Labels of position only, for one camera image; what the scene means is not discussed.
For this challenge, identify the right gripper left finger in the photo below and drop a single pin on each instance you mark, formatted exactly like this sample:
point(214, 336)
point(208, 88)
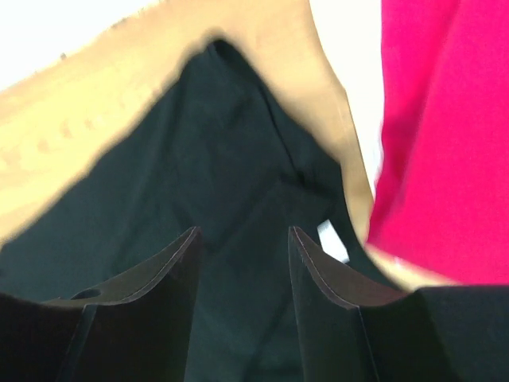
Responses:
point(132, 327)

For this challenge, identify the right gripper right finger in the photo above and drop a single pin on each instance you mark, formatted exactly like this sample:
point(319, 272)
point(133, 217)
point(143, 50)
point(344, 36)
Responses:
point(351, 328)

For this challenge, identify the black floral print t-shirt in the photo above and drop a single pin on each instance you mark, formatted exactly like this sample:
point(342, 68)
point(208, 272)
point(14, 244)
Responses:
point(216, 152)

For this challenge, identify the folded pink t-shirt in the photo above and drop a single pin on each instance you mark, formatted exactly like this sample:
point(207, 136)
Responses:
point(441, 200)

